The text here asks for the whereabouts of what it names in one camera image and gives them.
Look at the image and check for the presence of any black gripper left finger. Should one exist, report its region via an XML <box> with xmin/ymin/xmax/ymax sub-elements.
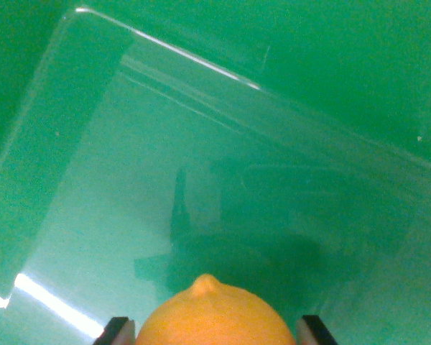
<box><xmin>93</xmin><ymin>316</ymin><xmax>136</xmax><ymax>345</ymax></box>

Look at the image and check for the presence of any yellow lemon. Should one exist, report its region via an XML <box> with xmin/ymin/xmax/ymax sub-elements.
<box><xmin>135</xmin><ymin>273</ymin><xmax>297</xmax><ymax>345</ymax></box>

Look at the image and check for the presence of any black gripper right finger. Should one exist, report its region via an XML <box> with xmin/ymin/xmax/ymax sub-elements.
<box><xmin>295</xmin><ymin>314</ymin><xmax>339</xmax><ymax>345</ymax></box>

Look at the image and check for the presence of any green plastic bin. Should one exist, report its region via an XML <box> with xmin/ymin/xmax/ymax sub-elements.
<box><xmin>0</xmin><ymin>0</ymin><xmax>431</xmax><ymax>345</ymax></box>

